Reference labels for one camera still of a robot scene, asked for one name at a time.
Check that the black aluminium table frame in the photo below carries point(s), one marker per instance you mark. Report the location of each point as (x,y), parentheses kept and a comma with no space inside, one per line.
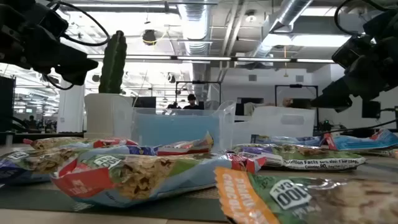
(46,137)

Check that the black ceiling dome fixture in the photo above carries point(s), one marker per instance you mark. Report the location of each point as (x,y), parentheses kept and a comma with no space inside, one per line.
(149,36)

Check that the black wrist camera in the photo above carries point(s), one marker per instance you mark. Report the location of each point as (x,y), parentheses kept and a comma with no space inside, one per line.
(348,51)
(49,23)

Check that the long ceiling light strip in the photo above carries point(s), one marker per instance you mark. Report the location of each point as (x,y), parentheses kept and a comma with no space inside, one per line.
(202,58)

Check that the small grey cylinder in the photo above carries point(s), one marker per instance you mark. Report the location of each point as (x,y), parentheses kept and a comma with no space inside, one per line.
(9,138)

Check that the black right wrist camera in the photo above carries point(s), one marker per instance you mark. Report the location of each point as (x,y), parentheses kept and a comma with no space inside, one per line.
(348,51)

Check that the person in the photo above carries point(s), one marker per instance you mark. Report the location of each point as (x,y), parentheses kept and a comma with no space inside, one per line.
(287,102)
(192,104)
(31,123)
(174,106)

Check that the black monitor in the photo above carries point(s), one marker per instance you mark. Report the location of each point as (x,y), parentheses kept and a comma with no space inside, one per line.
(371,109)

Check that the light blue red-ended granola bar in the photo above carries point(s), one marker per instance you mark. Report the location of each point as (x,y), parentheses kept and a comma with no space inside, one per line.
(360,142)

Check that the translucent mat with dark border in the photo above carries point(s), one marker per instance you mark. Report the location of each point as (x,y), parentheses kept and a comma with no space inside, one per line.
(31,196)

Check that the green cactus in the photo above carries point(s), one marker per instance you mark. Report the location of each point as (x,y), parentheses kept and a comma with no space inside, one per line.
(113,62)

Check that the red blue granola bar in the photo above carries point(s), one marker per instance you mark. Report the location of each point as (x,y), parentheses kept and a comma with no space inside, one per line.
(186,147)
(140,177)
(56,142)

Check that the blue purple granola bar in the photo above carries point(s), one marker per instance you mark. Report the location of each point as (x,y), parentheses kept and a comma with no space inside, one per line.
(34,160)

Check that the white pillar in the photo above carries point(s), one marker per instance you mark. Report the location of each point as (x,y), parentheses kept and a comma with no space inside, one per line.
(71,109)

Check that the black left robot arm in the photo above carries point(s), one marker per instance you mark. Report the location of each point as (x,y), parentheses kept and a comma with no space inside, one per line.
(12,6)

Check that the black station frame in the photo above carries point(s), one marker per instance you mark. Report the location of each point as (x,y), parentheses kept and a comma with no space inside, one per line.
(295,86)
(199,82)

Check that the green purple granola bar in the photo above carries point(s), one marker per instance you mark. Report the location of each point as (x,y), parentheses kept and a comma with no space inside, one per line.
(295,155)

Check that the clear plastic bin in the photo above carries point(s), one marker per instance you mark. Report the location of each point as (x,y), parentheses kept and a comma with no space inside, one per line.
(227,124)

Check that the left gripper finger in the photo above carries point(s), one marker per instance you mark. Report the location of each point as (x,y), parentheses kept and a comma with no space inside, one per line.
(78,79)
(53,56)

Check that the blue plastic bin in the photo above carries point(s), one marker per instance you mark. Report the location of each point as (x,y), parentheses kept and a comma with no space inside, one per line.
(174,127)

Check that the dark monitor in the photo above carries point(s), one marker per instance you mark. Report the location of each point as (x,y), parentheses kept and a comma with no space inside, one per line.
(144,102)
(248,101)

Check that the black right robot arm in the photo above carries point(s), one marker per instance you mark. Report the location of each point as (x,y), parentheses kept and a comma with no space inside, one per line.
(385,21)

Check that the frosted plastic bin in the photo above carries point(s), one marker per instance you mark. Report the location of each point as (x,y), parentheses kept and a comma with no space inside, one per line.
(280,124)

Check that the black cabinet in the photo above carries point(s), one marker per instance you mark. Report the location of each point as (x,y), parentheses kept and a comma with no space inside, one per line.
(7,102)

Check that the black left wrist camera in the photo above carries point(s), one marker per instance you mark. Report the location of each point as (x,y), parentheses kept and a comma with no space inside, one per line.
(49,23)

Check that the orange green granola bar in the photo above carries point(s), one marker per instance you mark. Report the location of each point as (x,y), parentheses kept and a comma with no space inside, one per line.
(280,199)

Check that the white hexagonal planter pot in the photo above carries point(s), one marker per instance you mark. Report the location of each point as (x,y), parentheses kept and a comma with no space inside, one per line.
(105,115)

